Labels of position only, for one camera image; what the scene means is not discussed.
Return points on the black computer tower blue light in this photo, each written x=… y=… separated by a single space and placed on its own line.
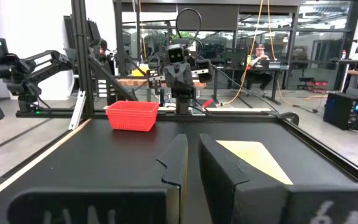
x=340 y=109

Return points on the silver aluminium extrusion bar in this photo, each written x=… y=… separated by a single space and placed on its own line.
x=78 y=109

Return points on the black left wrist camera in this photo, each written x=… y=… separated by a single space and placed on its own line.
x=176 y=55

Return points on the yellow box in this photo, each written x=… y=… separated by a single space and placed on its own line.
x=140 y=72

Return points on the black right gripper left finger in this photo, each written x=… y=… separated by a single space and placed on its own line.
x=89 y=205

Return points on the small red tag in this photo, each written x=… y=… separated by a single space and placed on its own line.
x=207 y=103

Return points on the laptop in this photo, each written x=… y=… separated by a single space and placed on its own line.
x=274 y=64

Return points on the black rounded table-edge mount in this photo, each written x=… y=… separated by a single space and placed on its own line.
x=291 y=117

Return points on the black aluminium rig frame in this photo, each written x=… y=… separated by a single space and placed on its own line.
x=81 y=46

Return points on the black desk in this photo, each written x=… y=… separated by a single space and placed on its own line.
x=283 y=69

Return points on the wooden-top workbench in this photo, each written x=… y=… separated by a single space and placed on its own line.
x=132 y=82

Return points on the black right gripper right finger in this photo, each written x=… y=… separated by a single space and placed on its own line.
x=225 y=193

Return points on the person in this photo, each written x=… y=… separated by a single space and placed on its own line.
x=103 y=49
x=259 y=60

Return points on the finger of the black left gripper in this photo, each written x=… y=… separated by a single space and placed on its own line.
x=186 y=80
x=171 y=81

